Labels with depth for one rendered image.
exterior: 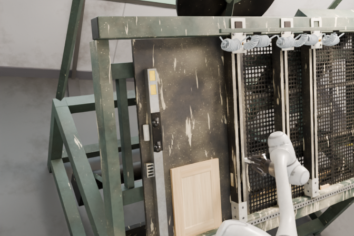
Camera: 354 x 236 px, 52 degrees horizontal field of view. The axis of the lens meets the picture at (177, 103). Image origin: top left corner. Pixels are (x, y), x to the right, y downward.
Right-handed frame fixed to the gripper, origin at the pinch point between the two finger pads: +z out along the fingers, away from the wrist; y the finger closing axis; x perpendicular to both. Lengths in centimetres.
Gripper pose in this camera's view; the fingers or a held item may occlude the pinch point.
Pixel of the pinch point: (247, 160)
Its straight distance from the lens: 218.2
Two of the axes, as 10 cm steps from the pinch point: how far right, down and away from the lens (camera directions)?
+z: -5.0, -0.7, 8.6
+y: -0.7, -9.9, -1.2
